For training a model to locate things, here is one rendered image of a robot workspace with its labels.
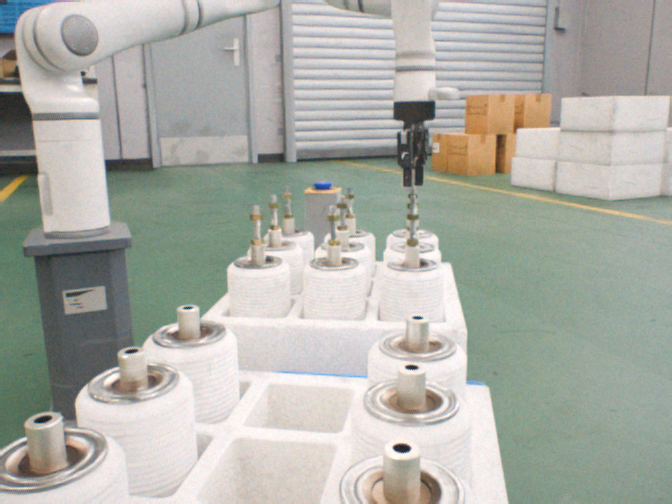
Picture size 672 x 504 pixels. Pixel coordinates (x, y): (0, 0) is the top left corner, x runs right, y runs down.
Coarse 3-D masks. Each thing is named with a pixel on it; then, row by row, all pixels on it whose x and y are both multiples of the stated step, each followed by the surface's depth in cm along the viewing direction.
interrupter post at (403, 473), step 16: (384, 448) 36; (400, 448) 36; (416, 448) 36; (384, 464) 36; (400, 464) 35; (416, 464) 35; (384, 480) 36; (400, 480) 35; (416, 480) 36; (400, 496) 35; (416, 496) 36
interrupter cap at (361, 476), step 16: (368, 464) 39; (432, 464) 39; (352, 480) 37; (368, 480) 37; (432, 480) 37; (448, 480) 37; (352, 496) 36; (368, 496) 36; (384, 496) 36; (432, 496) 36; (448, 496) 36; (464, 496) 36
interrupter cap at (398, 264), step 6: (402, 258) 94; (390, 264) 90; (396, 264) 90; (402, 264) 91; (420, 264) 91; (426, 264) 90; (432, 264) 90; (402, 270) 87; (408, 270) 87; (414, 270) 87; (420, 270) 87; (426, 270) 87
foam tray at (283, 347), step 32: (448, 288) 103; (224, 320) 89; (256, 320) 89; (288, 320) 88; (320, 320) 88; (448, 320) 88; (256, 352) 88; (288, 352) 88; (320, 352) 87; (352, 352) 86
